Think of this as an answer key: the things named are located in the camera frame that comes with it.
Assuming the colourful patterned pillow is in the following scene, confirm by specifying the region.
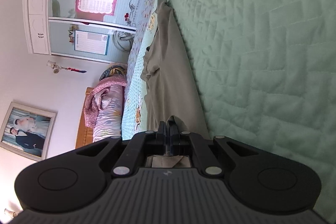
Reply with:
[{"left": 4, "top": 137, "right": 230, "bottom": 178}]
[{"left": 99, "top": 65, "right": 127, "bottom": 81}]

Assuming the hanging wall ornament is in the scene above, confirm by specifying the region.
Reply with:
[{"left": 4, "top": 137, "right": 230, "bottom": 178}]
[{"left": 47, "top": 61, "right": 87, "bottom": 74}]

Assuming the wooden headboard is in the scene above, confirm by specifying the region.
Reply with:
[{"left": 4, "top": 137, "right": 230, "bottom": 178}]
[{"left": 75, "top": 87, "right": 93, "bottom": 149}]

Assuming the pink fuzzy blanket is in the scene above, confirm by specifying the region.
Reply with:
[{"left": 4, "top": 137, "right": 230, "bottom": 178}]
[{"left": 83, "top": 74, "right": 127, "bottom": 128}]

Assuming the floral bed sheet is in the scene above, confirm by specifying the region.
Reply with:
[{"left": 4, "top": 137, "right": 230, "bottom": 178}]
[{"left": 123, "top": 0, "right": 172, "bottom": 98}]

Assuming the framed wedding photo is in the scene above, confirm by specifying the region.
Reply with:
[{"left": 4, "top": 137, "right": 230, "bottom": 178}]
[{"left": 1, "top": 102, "right": 56, "bottom": 161}]

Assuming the white standing fan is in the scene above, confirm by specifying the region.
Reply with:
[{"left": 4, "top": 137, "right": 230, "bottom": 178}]
[{"left": 112, "top": 31, "right": 135, "bottom": 52}]

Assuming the mint quilted bee bedspread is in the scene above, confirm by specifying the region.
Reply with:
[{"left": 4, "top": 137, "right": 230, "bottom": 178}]
[{"left": 120, "top": 0, "right": 336, "bottom": 219}]

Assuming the grey t-shirt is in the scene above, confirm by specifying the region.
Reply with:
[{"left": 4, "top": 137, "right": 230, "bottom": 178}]
[{"left": 140, "top": 0, "right": 211, "bottom": 169}]

